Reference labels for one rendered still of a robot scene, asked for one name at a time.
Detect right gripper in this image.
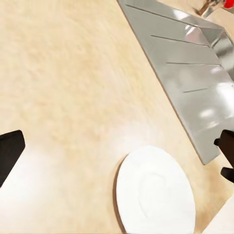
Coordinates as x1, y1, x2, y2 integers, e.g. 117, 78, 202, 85
214, 138, 234, 183

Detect saucer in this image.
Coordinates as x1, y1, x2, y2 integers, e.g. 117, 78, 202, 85
116, 146, 195, 234

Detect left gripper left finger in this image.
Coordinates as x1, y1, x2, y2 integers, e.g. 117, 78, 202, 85
0, 130, 25, 188

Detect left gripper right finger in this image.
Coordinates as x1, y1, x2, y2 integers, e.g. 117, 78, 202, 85
218, 129, 234, 169

